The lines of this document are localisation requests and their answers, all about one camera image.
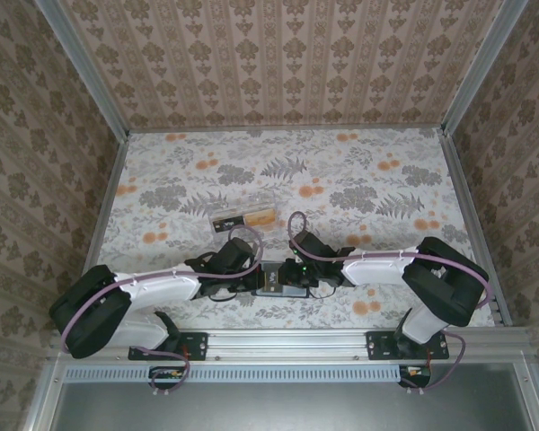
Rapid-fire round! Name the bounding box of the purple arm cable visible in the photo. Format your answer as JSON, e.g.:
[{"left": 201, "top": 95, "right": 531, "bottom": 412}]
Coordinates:
[
  {"left": 60, "top": 224, "right": 264, "bottom": 399},
  {"left": 287, "top": 211, "right": 491, "bottom": 399}
]

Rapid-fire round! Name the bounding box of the grey metal sheet panel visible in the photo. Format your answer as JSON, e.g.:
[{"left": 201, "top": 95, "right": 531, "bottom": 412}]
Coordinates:
[{"left": 49, "top": 363, "right": 535, "bottom": 431}]

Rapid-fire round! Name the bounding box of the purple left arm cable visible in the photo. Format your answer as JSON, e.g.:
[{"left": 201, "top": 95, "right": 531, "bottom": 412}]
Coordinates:
[{"left": 60, "top": 224, "right": 264, "bottom": 399}]

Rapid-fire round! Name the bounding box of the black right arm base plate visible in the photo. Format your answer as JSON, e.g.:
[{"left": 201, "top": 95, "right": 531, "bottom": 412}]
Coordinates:
[{"left": 366, "top": 330, "right": 450, "bottom": 362}]

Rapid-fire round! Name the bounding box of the aluminium frame post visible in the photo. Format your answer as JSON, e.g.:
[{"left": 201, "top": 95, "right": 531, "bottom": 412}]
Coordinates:
[
  {"left": 438, "top": 0, "right": 530, "bottom": 136},
  {"left": 34, "top": 0, "right": 131, "bottom": 140}
]

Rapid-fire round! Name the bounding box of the aluminium mounting rail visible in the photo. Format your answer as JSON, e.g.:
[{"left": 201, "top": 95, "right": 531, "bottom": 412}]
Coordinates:
[{"left": 49, "top": 327, "right": 534, "bottom": 360}]

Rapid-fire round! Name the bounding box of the grey slotted cable duct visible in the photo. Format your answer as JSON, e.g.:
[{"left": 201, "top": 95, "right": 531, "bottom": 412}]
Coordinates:
[{"left": 65, "top": 364, "right": 405, "bottom": 383}]

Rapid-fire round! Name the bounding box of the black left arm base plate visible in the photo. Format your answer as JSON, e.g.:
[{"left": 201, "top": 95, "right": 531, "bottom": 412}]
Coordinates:
[{"left": 128, "top": 330, "right": 208, "bottom": 362}]

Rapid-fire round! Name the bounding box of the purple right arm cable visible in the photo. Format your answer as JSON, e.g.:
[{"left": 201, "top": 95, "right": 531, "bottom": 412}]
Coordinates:
[{"left": 287, "top": 211, "right": 491, "bottom": 399}]

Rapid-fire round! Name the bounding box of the clear acrylic card tray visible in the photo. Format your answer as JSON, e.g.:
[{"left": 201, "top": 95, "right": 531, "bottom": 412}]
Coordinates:
[{"left": 208, "top": 191, "right": 282, "bottom": 239}]

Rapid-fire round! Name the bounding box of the aluminium table side rail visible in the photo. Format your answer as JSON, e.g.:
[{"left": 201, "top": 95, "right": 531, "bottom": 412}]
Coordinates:
[
  {"left": 444, "top": 132, "right": 513, "bottom": 327},
  {"left": 66, "top": 132, "right": 131, "bottom": 329}
]

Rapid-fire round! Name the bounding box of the navy blue card holder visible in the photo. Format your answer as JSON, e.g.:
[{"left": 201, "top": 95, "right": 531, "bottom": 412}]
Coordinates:
[{"left": 250, "top": 262, "right": 314, "bottom": 298}]

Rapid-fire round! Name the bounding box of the black VIP card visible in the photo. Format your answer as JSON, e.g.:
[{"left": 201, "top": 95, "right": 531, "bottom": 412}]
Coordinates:
[
  {"left": 260, "top": 263, "right": 284, "bottom": 296},
  {"left": 213, "top": 215, "right": 245, "bottom": 233}
]

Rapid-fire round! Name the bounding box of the floral table cover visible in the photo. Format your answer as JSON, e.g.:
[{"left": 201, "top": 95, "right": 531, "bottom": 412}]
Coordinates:
[{"left": 74, "top": 128, "right": 507, "bottom": 331}]

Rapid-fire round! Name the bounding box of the gold card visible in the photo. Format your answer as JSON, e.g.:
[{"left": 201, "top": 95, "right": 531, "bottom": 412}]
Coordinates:
[{"left": 243, "top": 209, "right": 278, "bottom": 228}]

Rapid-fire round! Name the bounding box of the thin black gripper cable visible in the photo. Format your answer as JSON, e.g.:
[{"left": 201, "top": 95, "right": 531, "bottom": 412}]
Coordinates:
[
  {"left": 308, "top": 281, "right": 339, "bottom": 300},
  {"left": 205, "top": 286, "right": 240, "bottom": 303}
]

